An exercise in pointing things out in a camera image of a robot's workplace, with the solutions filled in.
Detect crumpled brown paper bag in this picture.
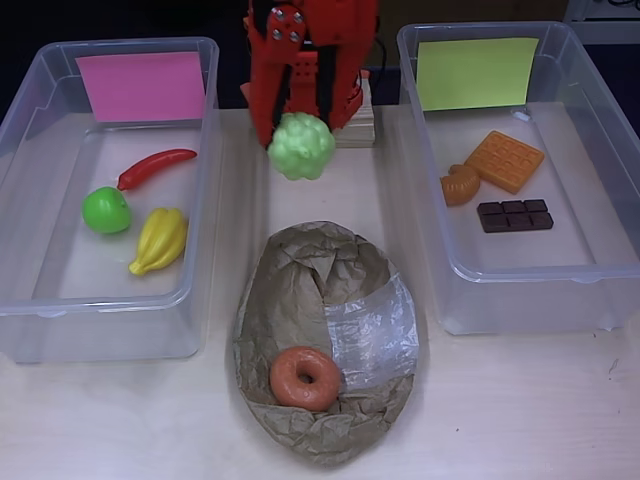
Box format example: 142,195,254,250
230,222,429,469

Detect orange toy croissant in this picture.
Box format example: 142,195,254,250
439,163,482,208

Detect wooden base block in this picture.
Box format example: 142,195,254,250
333,79,376,149

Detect yellow-green paper label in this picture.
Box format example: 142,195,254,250
416,37,541,112

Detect brown toy chocolate bar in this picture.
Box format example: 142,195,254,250
476,198,555,235

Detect orange toy waffle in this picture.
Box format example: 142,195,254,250
464,130,546,195

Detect light green toy grapes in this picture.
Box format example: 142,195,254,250
267,112,336,182

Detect brown toy donut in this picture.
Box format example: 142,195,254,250
269,346,343,413

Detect yellow toy banana bunch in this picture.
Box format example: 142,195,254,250
128,207,190,277

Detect clear plastic film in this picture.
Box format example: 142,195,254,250
323,272,419,389

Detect green toy apple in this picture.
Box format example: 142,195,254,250
81,186,133,235

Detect pink paper label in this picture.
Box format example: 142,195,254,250
74,51,207,124

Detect red toy chili pepper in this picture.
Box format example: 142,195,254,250
117,148,198,192

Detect white background furniture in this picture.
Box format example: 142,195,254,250
564,0,640,46

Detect orange table clamp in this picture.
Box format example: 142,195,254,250
239,14,256,109

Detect clear plastic bin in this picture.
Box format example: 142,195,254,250
0,36,221,365
397,20,640,336

